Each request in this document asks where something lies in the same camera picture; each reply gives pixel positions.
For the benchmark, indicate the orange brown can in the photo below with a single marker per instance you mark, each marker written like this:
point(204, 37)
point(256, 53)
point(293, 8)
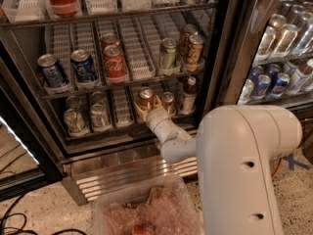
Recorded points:
point(194, 50)
point(185, 33)

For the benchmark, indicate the red can in bin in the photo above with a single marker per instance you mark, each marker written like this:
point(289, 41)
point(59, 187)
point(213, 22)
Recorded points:
point(144, 229)

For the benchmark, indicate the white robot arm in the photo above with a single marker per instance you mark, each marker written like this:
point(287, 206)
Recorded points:
point(234, 146)

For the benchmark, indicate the white silver can right fridge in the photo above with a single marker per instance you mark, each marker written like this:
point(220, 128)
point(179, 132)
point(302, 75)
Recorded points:
point(246, 91)

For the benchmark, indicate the green silver can front left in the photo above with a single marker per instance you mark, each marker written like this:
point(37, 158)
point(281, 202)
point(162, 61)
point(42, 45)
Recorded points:
point(76, 124)

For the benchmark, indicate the brown soda can bottom shelf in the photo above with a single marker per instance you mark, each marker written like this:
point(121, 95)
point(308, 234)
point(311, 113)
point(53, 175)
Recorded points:
point(167, 100)

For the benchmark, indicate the blue pepsi can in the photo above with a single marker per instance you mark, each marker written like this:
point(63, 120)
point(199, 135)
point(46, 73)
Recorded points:
point(56, 80)
point(86, 74)
point(278, 85)

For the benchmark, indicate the red coca-cola can front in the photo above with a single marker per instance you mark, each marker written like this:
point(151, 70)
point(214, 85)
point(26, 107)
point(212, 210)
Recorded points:
point(115, 68)

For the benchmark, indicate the red coca-cola can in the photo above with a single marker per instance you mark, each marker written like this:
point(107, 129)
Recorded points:
point(109, 39)
point(115, 68)

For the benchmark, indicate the red coke can bottom shelf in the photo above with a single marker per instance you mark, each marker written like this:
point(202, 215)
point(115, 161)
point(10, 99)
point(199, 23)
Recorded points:
point(146, 97)

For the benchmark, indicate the orange brown can back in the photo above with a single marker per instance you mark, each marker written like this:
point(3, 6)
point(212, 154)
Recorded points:
point(185, 33)

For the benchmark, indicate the clear plastic bin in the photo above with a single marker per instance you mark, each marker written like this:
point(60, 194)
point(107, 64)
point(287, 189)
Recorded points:
point(162, 202)

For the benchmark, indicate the blue pepsi can leftmost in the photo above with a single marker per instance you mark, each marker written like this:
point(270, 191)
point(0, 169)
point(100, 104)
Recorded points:
point(56, 80)

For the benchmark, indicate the green soda can middle shelf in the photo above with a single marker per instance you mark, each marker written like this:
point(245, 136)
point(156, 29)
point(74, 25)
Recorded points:
point(168, 56)

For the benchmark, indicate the stainless steel fridge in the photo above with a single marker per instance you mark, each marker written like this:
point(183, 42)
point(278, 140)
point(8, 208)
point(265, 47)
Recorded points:
point(101, 161)

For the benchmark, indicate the silver can back left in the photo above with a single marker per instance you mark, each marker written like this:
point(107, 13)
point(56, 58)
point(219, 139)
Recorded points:
point(74, 102)

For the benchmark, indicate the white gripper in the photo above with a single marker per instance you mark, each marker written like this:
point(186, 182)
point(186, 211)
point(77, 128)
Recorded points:
point(156, 116)

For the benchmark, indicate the blue pepsi can right fridge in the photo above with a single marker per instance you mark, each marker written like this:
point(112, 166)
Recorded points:
point(260, 87)

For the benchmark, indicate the red coca-cola can back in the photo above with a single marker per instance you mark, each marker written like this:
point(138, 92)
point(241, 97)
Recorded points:
point(109, 39)

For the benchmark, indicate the dark glass bottle white label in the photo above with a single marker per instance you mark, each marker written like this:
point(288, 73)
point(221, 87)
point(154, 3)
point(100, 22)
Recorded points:
point(187, 96)

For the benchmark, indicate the glass fridge door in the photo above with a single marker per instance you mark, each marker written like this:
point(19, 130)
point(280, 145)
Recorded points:
point(241, 49)

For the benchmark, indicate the orange brown can front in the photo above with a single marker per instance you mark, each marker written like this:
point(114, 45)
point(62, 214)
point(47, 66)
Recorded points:
point(194, 50)

